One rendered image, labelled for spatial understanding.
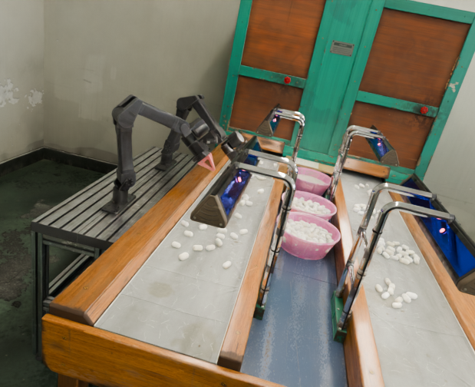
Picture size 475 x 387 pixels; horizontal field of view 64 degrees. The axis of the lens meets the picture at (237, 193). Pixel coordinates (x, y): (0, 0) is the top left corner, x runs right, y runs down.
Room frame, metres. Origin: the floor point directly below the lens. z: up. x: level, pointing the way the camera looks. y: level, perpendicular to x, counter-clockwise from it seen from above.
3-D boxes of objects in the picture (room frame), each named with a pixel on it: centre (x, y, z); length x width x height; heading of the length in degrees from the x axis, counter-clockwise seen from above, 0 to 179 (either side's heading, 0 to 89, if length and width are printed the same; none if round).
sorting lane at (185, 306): (1.56, 0.01, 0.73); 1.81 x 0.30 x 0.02; 173
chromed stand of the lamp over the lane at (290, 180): (1.01, -0.07, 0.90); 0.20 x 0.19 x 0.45; 173
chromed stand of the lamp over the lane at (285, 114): (1.98, -0.18, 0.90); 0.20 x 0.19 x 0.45; 173
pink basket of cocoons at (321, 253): (1.41, -0.31, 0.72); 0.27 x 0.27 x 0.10
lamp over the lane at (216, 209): (1.03, 0.01, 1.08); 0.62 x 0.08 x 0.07; 173
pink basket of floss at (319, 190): (2.13, -0.40, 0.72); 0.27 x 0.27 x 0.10
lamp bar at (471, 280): (0.96, -0.54, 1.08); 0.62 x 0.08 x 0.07; 173
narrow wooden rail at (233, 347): (1.54, -0.16, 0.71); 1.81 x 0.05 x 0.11; 173
